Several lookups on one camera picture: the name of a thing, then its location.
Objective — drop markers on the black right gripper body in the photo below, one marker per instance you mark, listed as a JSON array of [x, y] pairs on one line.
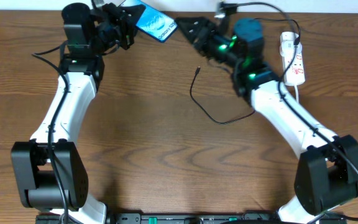
[[213, 43]]

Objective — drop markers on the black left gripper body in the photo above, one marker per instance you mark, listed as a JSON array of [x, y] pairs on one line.
[[116, 28]]

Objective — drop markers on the blue screen Galaxy smartphone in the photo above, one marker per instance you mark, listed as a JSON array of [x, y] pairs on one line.
[[153, 22]]

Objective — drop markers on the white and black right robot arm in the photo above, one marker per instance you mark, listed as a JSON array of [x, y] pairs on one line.
[[327, 173]]

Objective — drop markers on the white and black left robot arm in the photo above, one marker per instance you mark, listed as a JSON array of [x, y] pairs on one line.
[[50, 175]]

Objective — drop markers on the white USB charger plug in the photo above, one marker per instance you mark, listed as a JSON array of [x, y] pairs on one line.
[[290, 42]]

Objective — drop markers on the white power strip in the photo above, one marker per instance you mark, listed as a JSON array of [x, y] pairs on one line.
[[296, 73]]

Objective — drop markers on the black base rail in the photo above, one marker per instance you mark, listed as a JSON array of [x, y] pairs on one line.
[[136, 218]]

